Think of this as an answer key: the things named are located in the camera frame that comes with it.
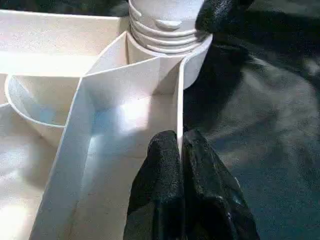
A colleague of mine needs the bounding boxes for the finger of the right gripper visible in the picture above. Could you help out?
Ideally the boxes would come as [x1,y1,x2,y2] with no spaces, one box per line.
[194,0,251,35]

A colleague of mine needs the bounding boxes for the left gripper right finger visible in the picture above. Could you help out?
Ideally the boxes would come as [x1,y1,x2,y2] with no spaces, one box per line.
[181,129,261,240]

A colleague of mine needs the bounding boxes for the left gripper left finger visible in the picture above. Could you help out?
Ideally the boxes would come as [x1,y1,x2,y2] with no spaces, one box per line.
[127,129,187,240]

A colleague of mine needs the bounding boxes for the white plastic table leg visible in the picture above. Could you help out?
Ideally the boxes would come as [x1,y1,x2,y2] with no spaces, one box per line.
[128,0,210,55]

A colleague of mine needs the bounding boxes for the white plastic table top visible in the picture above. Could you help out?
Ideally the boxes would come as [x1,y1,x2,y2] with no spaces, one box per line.
[0,9,214,240]

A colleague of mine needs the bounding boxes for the black work surface mat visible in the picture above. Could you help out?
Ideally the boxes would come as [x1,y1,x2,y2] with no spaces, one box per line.
[0,0,320,240]

